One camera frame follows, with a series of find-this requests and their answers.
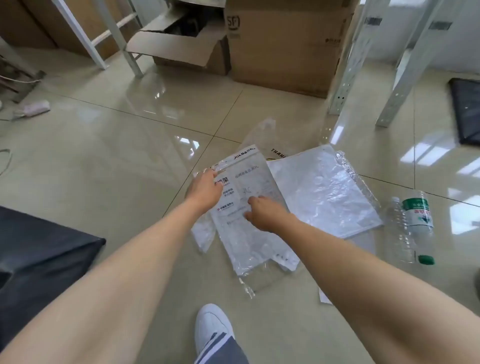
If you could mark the person's right hand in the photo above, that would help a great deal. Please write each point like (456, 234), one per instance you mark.
(270, 217)

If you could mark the person's left hand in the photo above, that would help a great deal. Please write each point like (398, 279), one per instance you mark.
(204, 191)

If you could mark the crinkled clear bubble bag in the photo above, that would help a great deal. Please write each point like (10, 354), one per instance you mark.
(354, 172)

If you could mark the clear ribbed plastic bottle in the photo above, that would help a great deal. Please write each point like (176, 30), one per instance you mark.
(397, 232)

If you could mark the green label plastic bottle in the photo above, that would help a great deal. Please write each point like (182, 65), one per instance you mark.
(418, 213)

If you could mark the person's left forearm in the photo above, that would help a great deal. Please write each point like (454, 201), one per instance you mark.
(112, 292)

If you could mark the person's right forearm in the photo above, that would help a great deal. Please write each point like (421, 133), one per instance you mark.
(375, 300)

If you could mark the white shoe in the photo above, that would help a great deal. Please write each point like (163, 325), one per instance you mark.
(212, 322)

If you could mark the open cardboard box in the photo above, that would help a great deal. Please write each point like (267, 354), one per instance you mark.
(176, 48)

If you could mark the large closed cardboard box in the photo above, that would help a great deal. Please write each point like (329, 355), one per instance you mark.
(281, 48)

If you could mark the white perforated shelf upright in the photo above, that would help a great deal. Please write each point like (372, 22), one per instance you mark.
(352, 67)
(408, 78)

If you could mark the small pale pink object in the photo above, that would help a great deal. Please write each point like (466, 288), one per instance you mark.
(35, 108)

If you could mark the slim white shelf upright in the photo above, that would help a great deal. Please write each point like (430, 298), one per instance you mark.
(403, 56)

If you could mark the brown wooden stand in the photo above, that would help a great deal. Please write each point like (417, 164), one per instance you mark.
(18, 80)

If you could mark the brown cardboard panel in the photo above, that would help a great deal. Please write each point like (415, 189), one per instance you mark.
(37, 22)

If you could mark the white metal ladder frame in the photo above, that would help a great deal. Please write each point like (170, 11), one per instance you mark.
(79, 35)

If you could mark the black square table pedestal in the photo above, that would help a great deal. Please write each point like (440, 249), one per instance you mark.
(468, 112)

